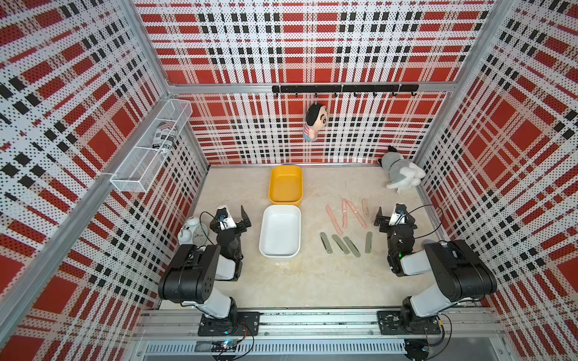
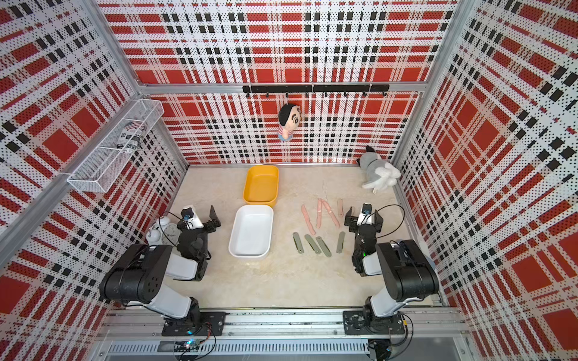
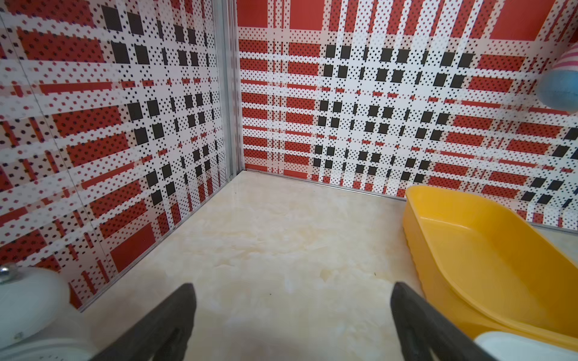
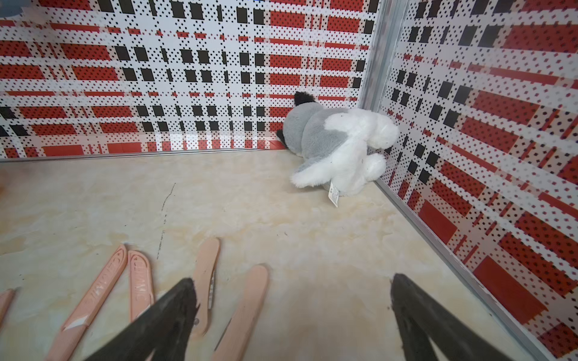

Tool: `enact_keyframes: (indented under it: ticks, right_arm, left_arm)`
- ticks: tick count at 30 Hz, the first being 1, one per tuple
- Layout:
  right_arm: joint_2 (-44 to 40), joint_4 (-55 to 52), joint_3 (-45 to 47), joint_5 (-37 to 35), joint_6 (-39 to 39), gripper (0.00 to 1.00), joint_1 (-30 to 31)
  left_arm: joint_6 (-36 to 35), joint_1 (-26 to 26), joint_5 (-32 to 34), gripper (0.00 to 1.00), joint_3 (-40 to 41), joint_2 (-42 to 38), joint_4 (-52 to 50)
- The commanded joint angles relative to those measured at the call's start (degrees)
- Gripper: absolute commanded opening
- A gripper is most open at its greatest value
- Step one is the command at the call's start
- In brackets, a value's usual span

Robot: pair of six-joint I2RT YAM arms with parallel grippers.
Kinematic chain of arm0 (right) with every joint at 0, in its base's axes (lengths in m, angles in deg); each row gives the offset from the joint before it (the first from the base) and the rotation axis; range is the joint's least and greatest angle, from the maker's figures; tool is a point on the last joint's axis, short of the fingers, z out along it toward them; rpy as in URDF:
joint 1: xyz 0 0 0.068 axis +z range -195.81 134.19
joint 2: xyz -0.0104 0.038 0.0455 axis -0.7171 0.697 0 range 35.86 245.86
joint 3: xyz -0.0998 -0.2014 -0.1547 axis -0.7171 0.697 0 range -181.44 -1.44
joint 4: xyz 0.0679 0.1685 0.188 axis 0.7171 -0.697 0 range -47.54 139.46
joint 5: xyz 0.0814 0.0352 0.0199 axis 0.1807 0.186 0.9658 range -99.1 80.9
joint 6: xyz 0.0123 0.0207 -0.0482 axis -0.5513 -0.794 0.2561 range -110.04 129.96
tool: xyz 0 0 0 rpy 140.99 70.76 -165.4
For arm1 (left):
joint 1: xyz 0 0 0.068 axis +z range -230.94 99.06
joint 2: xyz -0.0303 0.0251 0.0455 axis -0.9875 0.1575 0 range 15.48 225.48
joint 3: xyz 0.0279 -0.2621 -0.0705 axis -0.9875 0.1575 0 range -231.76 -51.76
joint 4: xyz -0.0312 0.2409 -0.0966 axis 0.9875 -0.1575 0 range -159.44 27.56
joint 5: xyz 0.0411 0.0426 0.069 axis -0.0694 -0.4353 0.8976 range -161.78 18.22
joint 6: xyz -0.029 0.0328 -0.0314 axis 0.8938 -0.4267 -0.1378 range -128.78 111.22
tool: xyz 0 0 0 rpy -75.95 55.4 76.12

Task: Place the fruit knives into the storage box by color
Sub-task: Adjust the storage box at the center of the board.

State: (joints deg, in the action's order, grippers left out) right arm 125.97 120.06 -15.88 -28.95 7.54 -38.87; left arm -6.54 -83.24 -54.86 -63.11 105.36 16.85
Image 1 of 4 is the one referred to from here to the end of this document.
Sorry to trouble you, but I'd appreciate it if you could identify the black hook rail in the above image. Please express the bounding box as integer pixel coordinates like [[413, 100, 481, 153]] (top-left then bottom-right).
[[272, 84, 419, 95]]

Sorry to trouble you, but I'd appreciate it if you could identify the metal base rail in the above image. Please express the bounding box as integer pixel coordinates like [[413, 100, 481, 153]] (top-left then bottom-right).
[[127, 307, 515, 360]]

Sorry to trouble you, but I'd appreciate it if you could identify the green folding knife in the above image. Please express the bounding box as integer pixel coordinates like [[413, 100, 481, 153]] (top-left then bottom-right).
[[332, 235, 350, 254], [365, 232, 373, 254], [320, 232, 333, 254], [343, 236, 361, 258]]

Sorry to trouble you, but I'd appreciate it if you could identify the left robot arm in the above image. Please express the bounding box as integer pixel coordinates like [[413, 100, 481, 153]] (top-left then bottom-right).
[[158, 205, 251, 336]]

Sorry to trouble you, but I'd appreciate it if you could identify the yellow plastic storage box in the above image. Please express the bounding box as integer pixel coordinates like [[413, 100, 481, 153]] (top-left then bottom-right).
[[269, 165, 303, 206]]

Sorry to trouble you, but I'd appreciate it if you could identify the grey white plush toy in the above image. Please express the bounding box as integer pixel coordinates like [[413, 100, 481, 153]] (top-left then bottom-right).
[[378, 146, 426, 193]]

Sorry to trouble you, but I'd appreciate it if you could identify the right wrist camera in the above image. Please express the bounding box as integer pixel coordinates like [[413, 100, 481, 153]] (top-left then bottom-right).
[[389, 203, 407, 226]]

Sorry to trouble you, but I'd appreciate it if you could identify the clear wire wall basket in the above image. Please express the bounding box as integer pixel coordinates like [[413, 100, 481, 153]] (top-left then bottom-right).
[[111, 99, 192, 193]]

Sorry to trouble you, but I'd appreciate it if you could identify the striped can in basket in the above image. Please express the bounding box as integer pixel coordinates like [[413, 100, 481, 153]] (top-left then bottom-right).
[[152, 121, 177, 153]]

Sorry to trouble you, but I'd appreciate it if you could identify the white plastic storage box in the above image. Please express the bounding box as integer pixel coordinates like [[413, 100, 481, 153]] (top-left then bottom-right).
[[259, 205, 301, 260]]

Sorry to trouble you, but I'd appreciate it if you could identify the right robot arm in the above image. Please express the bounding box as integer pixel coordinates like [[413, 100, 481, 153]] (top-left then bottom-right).
[[374, 204, 498, 335]]

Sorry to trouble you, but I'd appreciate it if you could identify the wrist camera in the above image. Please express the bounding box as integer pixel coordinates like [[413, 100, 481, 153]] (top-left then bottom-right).
[[215, 205, 236, 230], [389, 203, 407, 226]]

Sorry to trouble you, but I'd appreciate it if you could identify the white alarm clock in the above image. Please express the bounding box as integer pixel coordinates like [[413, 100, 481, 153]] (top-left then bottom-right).
[[177, 217, 209, 248]]

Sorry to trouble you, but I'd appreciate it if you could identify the green circuit board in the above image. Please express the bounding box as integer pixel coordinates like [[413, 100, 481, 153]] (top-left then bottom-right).
[[194, 340, 237, 353]]

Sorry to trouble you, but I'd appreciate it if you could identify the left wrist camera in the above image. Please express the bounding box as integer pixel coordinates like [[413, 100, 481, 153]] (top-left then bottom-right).
[[215, 205, 236, 230]]

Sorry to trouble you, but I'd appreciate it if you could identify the cartoon boy doll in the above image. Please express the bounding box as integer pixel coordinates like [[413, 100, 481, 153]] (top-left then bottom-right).
[[303, 103, 328, 141]]

